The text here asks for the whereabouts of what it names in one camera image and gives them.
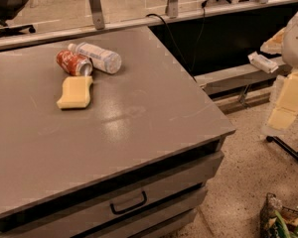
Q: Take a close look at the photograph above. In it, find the grey drawer cabinet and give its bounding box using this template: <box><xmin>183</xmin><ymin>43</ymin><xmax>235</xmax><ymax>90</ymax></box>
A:
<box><xmin>0</xmin><ymin>137</ymin><xmax>227</xmax><ymax>238</ymax></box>

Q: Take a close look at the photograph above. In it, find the white small box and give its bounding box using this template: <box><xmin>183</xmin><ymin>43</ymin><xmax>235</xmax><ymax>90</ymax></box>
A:
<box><xmin>248</xmin><ymin>52</ymin><xmax>278</xmax><ymax>73</ymax></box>

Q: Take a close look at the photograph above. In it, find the green snack bag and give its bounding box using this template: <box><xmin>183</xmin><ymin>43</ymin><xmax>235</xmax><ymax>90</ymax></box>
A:
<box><xmin>259</xmin><ymin>192</ymin><xmax>298</xmax><ymax>238</ymax></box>

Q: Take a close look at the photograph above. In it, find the black drawer handle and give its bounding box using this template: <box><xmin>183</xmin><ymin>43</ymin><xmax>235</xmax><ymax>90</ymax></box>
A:
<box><xmin>109</xmin><ymin>190</ymin><xmax>147</xmax><ymax>215</ymax></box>

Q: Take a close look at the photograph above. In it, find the red coke can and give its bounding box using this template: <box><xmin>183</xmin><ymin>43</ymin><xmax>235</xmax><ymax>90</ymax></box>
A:
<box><xmin>56</xmin><ymin>50</ymin><xmax>92</xmax><ymax>76</ymax></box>

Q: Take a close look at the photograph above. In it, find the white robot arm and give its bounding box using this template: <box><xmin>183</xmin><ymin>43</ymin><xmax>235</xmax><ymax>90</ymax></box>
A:
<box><xmin>261</xmin><ymin>12</ymin><xmax>298</xmax><ymax>136</ymax></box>

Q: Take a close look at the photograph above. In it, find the clear plastic water bottle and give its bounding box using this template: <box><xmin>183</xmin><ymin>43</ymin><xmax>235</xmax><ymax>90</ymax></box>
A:
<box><xmin>68</xmin><ymin>43</ymin><xmax>122</xmax><ymax>74</ymax></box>

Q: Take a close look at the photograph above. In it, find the metal railing post middle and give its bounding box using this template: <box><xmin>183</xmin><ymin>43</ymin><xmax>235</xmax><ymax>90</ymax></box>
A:
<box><xmin>165</xmin><ymin>0</ymin><xmax>179</xmax><ymax>18</ymax></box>

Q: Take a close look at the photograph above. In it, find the metal railing post left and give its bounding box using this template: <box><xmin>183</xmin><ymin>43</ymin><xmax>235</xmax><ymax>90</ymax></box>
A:
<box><xmin>88</xmin><ymin>0</ymin><xmax>105</xmax><ymax>30</ymax></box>

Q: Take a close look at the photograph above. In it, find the yellow sponge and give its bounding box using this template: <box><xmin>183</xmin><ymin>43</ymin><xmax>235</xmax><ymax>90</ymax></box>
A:
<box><xmin>57</xmin><ymin>76</ymin><xmax>93</xmax><ymax>109</ymax></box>

